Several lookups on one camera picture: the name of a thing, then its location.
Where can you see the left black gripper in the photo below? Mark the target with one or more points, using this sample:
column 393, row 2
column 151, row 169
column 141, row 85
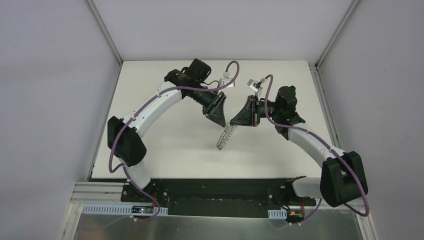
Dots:
column 214, row 103

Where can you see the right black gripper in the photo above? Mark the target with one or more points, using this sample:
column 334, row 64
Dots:
column 253, row 110

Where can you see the metal disc with key rings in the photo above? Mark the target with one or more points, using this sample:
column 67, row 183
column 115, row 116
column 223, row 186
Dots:
column 225, row 136

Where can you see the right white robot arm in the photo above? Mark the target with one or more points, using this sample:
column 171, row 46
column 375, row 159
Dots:
column 342, row 176

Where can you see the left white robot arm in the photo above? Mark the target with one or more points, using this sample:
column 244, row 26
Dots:
column 125, row 134

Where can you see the left controller board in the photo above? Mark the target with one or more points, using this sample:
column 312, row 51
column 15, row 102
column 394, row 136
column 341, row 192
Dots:
column 142, row 210

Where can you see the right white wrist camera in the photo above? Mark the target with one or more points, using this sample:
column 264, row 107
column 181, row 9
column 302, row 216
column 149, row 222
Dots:
column 256, row 86

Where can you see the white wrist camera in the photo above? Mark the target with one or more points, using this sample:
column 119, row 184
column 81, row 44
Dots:
column 256, row 86
column 225, row 80

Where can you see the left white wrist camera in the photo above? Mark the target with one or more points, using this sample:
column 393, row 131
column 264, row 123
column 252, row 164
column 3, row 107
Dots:
column 225, row 80

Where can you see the aluminium frame rail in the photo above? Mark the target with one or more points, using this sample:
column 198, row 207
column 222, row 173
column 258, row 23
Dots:
column 101, row 25

